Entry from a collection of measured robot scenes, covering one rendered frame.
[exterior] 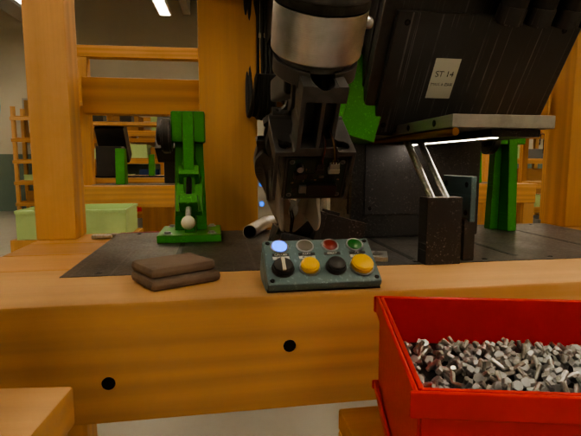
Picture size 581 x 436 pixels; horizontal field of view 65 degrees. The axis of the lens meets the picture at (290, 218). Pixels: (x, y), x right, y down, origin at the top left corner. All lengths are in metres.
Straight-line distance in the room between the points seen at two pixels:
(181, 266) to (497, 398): 0.42
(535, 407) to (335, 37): 0.28
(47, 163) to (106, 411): 0.72
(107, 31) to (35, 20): 10.23
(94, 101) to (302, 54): 0.96
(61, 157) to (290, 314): 0.77
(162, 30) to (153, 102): 10.03
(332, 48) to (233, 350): 0.38
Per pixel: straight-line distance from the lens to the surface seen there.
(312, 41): 0.36
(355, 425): 0.51
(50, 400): 0.49
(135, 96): 1.27
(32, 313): 0.61
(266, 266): 0.59
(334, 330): 0.60
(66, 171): 1.20
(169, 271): 0.62
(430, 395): 0.32
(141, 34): 11.33
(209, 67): 1.17
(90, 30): 11.57
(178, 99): 1.25
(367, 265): 0.60
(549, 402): 0.34
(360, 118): 0.83
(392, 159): 1.02
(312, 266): 0.58
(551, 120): 0.77
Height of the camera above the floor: 1.06
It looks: 7 degrees down
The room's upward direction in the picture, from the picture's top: straight up
